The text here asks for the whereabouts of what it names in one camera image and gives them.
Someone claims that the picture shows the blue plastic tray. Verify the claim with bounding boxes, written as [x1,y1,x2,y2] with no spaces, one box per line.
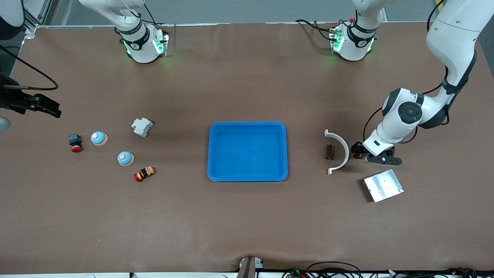
[207,122,289,182]

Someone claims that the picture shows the silver metal plate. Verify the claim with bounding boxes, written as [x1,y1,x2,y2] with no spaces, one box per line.
[363,169,404,203]

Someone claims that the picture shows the green-lit right arm base box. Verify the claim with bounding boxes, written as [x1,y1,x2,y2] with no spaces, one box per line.
[152,34,169,58]

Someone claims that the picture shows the black right arm base cables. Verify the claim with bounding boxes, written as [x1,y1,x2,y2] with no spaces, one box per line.
[144,3,170,27]

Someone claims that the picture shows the aluminium frame profile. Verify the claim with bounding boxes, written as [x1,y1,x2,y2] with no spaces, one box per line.
[22,0,52,36]

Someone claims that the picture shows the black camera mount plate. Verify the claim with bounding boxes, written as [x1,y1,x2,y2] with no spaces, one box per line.
[0,102,30,116]
[365,147,403,167]

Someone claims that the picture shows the small red orange push button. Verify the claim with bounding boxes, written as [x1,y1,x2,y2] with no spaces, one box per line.
[134,166,156,182]

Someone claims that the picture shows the black left camera mount plate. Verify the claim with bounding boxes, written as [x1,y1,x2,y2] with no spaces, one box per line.
[365,147,403,167]

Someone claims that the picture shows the green-lit left arm base box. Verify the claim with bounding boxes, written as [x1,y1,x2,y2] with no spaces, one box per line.
[330,27,345,53]

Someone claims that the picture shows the red mushroom emergency stop button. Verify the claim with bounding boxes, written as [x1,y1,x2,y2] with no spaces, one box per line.
[68,134,84,153]

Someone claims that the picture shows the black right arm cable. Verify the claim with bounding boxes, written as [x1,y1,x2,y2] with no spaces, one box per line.
[0,44,59,91]

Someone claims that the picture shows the white circuit breaker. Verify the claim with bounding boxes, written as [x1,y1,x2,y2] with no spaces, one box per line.
[131,117,154,138]

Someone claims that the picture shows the black looped cable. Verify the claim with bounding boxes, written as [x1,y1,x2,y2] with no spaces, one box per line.
[307,261,362,278]

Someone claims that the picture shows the white curved plastic bracket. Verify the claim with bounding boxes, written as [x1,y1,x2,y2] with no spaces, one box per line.
[324,129,350,175]

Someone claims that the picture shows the black arm base cables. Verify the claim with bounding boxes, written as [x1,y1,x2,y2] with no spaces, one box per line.
[144,3,170,27]
[295,19,337,42]

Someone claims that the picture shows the black right camera mount plate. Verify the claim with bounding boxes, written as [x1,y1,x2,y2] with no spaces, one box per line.
[0,102,30,116]

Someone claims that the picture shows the black left arm base cables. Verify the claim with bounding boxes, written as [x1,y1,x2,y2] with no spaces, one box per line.
[295,19,337,42]

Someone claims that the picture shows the black cable bundle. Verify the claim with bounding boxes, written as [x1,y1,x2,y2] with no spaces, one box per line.
[388,267,494,278]

